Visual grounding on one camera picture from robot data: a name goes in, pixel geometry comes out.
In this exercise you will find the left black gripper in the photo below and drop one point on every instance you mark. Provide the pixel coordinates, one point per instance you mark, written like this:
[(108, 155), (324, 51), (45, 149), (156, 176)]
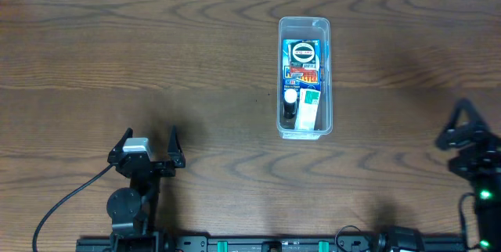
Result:
[(175, 160)]

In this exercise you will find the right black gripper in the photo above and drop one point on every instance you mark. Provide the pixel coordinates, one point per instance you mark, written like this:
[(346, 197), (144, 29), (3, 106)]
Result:
[(479, 170)]

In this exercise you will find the white green medicine box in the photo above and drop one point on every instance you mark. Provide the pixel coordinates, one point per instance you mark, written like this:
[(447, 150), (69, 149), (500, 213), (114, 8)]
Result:
[(307, 109)]

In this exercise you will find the black bottle white cap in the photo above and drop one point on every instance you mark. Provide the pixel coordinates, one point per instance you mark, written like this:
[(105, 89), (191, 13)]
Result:
[(290, 103)]

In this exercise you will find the blue Kool Fever box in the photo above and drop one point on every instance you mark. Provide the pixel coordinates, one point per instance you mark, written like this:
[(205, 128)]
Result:
[(292, 82)]

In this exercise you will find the red small box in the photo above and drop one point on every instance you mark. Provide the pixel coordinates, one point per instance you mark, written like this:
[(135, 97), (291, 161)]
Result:
[(309, 76)]

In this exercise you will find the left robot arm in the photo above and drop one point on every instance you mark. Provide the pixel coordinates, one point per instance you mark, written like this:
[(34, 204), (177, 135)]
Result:
[(132, 209)]

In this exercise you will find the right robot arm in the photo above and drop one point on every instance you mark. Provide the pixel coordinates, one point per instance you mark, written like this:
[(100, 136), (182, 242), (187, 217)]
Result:
[(486, 209)]

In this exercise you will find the clear plastic container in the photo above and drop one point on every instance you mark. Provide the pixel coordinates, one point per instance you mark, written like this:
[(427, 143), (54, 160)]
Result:
[(306, 27)]

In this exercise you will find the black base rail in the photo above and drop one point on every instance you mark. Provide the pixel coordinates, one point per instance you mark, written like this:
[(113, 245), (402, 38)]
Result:
[(343, 242)]

